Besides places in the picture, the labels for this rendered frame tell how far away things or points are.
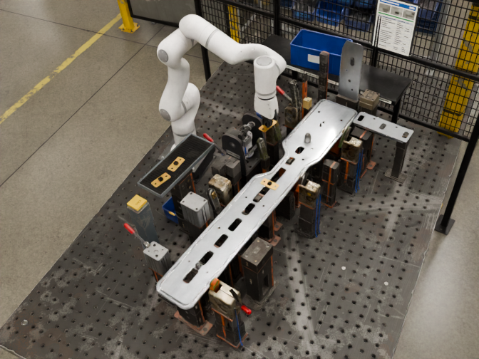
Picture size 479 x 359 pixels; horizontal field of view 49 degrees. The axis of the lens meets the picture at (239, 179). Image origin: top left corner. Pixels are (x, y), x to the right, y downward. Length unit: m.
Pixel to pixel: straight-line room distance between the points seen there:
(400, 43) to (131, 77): 2.71
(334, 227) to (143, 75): 2.78
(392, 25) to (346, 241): 1.12
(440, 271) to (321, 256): 1.10
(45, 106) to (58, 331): 2.71
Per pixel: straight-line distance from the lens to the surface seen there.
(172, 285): 2.17
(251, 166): 2.57
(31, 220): 3.99
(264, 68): 2.06
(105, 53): 5.32
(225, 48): 2.15
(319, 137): 2.65
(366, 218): 2.72
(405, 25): 2.88
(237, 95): 3.40
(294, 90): 2.65
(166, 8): 5.19
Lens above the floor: 2.82
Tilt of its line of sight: 48 degrees down
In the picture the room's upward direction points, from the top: 6 degrees counter-clockwise
